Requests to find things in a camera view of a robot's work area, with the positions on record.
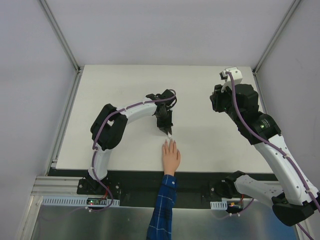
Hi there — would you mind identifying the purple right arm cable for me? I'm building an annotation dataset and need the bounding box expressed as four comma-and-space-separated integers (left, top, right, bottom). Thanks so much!
224, 71, 320, 240

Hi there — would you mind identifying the mannequin hand with long nails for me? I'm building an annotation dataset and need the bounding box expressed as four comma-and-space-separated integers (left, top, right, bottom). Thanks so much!
162, 139, 181, 176

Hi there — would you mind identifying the left aluminium frame post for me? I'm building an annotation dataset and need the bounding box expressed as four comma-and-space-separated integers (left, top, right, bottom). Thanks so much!
38, 0, 85, 75

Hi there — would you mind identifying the blue plaid sleeve forearm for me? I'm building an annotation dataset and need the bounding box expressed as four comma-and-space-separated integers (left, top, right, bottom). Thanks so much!
146, 175, 177, 240

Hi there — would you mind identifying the aluminium frame post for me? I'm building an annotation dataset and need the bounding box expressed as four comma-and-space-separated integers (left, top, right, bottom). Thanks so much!
251, 0, 305, 76
38, 0, 85, 75

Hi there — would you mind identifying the white slotted cable duct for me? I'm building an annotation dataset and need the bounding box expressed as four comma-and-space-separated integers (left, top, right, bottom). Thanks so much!
42, 196, 120, 208
210, 200, 228, 211

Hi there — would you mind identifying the shiny metal front plate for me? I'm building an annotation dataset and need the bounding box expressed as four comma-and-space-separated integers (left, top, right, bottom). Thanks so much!
31, 201, 297, 240

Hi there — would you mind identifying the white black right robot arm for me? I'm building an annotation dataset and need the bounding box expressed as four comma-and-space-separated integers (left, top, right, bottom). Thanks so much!
210, 84, 320, 227

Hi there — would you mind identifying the right white slotted cable duct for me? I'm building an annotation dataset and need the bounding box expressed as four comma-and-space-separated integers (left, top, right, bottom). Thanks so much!
210, 200, 228, 211

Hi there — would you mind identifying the left white slotted cable duct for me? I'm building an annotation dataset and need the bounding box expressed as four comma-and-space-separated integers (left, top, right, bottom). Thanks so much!
42, 196, 120, 208

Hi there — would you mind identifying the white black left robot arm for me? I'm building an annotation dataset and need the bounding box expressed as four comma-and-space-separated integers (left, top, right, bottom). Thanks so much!
77, 89, 177, 195

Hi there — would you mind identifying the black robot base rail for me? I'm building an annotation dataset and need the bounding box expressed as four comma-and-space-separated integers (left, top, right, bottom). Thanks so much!
76, 169, 276, 210

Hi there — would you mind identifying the right aluminium frame post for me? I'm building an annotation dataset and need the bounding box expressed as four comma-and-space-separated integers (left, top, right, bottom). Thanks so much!
251, 0, 305, 76

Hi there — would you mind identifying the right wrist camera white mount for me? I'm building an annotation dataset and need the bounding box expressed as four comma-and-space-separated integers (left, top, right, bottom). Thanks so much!
219, 66, 243, 93

